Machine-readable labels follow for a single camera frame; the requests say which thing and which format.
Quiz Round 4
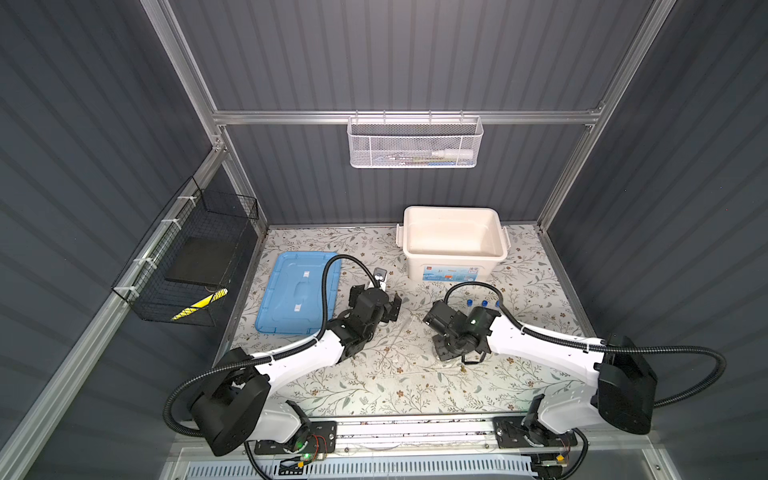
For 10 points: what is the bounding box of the white plastic storage bin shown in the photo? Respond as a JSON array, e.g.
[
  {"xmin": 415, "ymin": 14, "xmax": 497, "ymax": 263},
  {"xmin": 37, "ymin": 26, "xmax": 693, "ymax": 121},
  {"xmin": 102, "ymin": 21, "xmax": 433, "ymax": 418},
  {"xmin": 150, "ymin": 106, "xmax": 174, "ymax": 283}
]
[{"xmin": 396, "ymin": 206, "xmax": 510, "ymax": 283}]

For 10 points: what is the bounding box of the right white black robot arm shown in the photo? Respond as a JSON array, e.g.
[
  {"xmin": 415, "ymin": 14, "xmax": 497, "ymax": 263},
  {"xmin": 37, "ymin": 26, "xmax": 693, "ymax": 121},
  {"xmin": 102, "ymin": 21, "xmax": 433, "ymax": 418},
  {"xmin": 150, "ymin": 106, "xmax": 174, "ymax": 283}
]
[{"xmin": 423, "ymin": 300, "xmax": 727, "ymax": 445}]

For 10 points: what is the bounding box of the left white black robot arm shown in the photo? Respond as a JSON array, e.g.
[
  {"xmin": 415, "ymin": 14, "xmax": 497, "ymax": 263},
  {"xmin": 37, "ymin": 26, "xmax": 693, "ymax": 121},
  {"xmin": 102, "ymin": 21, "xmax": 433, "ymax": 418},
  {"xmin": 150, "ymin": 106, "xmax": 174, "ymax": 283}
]
[{"xmin": 162, "ymin": 285, "xmax": 402, "ymax": 456}]

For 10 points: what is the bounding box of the blue plastic lid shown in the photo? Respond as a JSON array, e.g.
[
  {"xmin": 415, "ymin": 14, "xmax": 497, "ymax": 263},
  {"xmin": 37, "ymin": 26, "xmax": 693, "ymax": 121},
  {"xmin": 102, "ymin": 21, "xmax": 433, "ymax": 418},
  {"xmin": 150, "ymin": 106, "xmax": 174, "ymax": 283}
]
[{"xmin": 254, "ymin": 252, "xmax": 336, "ymax": 336}]

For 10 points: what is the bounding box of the white bottle in basket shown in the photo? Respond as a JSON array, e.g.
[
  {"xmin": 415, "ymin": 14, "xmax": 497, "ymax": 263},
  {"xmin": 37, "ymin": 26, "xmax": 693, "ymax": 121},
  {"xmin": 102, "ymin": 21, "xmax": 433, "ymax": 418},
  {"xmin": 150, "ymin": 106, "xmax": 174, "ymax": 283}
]
[{"xmin": 429, "ymin": 149, "xmax": 475, "ymax": 162}]

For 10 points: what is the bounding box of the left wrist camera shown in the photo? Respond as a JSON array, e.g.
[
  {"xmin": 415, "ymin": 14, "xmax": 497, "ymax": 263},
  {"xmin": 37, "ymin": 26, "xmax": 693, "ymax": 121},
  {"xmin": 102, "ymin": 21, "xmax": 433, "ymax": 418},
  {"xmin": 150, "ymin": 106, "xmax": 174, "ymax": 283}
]
[{"xmin": 373, "ymin": 267, "xmax": 388, "ymax": 283}]

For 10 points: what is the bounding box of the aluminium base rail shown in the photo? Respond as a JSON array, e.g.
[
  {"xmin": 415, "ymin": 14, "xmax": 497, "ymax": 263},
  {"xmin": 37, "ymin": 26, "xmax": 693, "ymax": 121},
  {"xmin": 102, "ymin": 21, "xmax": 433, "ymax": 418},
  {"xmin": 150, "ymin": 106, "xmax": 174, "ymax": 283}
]
[{"xmin": 173, "ymin": 413, "xmax": 661, "ymax": 463}]

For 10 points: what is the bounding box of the white wire mesh basket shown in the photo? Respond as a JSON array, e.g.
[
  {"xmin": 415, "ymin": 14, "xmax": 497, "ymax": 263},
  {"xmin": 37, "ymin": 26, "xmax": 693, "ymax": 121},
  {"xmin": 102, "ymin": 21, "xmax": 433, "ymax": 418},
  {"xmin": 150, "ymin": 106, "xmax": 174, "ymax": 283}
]
[{"xmin": 346, "ymin": 114, "xmax": 484, "ymax": 169}]

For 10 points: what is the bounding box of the black wire basket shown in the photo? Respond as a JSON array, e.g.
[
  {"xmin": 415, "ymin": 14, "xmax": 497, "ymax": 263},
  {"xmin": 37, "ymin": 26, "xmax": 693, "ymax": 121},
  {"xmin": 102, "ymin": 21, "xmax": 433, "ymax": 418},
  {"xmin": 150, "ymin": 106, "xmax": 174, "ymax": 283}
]
[{"xmin": 112, "ymin": 179, "xmax": 259, "ymax": 327}]

